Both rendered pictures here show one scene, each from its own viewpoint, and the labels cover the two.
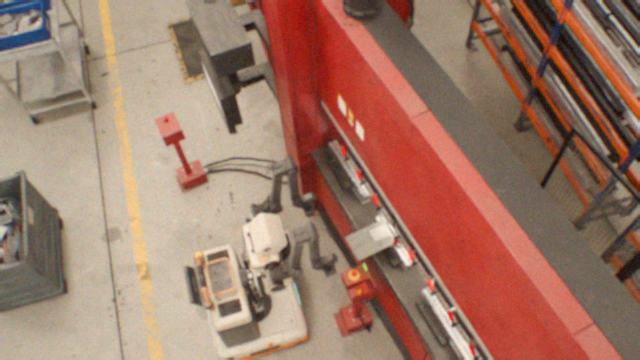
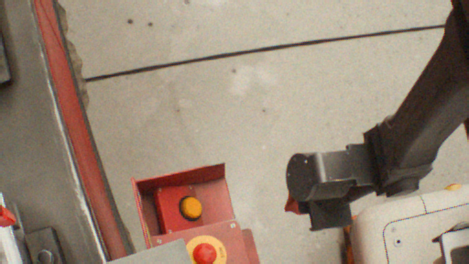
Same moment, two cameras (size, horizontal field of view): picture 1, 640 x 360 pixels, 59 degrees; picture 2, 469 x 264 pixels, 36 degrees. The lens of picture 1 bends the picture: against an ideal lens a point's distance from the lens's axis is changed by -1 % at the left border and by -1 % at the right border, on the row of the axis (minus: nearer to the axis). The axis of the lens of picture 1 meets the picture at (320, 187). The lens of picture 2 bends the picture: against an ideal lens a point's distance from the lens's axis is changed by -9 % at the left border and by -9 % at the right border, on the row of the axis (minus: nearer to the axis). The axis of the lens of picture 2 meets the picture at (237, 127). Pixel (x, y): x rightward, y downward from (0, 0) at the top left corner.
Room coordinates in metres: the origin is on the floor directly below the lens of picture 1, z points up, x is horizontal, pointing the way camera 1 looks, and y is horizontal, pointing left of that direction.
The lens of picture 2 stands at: (1.57, -0.13, 2.06)
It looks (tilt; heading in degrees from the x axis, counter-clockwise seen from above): 73 degrees down; 179
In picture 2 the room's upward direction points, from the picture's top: 4 degrees clockwise
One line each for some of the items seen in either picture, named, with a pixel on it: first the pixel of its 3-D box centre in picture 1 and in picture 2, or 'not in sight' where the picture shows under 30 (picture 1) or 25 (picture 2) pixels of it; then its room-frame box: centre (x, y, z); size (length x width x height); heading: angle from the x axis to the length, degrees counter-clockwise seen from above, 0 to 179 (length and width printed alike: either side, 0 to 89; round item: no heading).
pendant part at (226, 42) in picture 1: (229, 70); not in sight; (2.57, 0.52, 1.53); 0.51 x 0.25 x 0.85; 20
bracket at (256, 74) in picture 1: (264, 88); not in sight; (2.69, 0.34, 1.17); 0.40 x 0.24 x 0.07; 23
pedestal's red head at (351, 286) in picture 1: (358, 282); (193, 234); (1.36, -0.19, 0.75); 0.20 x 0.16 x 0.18; 16
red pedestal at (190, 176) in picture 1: (180, 152); not in sight; (2.74, 1.12, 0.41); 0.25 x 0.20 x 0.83; 113
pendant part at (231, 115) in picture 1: (222, 90); not in sight; (2.49, 0.58, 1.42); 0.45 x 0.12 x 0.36; 20
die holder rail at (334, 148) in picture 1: (349, 171); not in sight; (2.11, -0.20, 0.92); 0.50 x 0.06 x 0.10; 23
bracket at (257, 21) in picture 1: (254, 37); not in sight; (2.69, 0.34, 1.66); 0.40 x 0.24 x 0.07; 23
